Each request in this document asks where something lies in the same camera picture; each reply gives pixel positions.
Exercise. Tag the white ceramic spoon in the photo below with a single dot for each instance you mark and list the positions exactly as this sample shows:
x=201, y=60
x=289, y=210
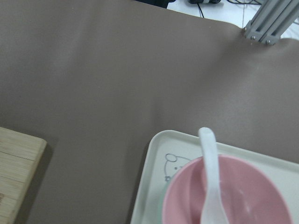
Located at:
x=213, y=210

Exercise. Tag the small pink bowl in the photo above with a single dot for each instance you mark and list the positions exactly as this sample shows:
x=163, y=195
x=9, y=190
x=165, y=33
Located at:
x=248, y=195

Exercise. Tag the cream serving tray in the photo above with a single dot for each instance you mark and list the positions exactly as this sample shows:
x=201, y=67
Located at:
x=169, y=149

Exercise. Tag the wooden cutting board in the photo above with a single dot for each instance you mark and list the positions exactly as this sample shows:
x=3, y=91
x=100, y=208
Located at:
x=19, y=157

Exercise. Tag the aluminium frame post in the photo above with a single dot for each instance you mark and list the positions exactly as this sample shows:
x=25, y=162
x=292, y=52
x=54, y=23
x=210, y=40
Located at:
x=271, y=20

